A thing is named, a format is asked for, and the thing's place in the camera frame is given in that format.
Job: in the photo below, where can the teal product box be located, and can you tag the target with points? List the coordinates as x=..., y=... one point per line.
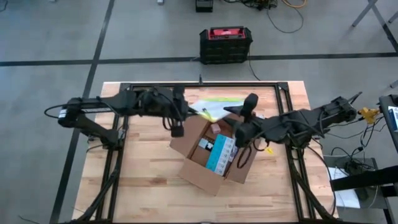
x=219, y=154

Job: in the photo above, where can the black side table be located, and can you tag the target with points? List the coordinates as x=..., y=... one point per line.
x=388, y=101

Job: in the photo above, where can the black floor device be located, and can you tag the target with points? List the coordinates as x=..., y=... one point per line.
x=204, y=5

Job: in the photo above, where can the small white black box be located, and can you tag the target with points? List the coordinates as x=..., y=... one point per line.
x=206, y=144

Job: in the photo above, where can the small pink box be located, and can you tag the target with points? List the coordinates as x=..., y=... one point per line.
x=215, y=128

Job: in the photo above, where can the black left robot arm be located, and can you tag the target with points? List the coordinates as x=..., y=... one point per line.
x=93, y=105

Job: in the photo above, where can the blue white box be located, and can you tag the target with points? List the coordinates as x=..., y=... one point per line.
x=393, y=118

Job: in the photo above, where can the clear pouch with yellow edge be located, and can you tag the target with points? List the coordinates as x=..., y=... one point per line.
x=217, y=107

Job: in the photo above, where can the grey side cart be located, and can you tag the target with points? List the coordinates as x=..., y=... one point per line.
x=339, y=161

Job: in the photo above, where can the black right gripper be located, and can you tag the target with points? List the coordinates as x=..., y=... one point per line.
x=252, y=133

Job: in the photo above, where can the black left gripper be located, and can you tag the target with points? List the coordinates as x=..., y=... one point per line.
x=164, y=107

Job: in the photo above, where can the white paper sheet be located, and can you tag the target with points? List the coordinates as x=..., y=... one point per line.
x=348, y=197

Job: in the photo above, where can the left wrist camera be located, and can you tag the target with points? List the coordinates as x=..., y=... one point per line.
x=178, y=91

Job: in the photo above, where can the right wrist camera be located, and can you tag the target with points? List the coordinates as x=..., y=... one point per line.
x=250, y=102

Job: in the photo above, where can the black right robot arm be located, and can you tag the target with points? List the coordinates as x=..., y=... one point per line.
x=304, y=119

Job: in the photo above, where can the grey table legs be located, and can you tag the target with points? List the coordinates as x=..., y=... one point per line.
x=381, y=18

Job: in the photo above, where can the black camera post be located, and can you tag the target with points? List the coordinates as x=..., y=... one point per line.
x=201, y=79

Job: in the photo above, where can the black table frame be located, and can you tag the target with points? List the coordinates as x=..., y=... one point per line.
x=149, y=84

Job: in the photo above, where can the black beam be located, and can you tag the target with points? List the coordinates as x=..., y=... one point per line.
x=363, y=180

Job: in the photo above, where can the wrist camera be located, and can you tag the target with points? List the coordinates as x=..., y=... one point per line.
x=178, y=91
x=250, y=102

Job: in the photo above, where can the brown cardboard shipping box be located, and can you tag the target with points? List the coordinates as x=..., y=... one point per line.
x=199, y=177

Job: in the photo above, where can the red black tool box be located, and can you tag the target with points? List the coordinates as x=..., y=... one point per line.
x=225, y=46

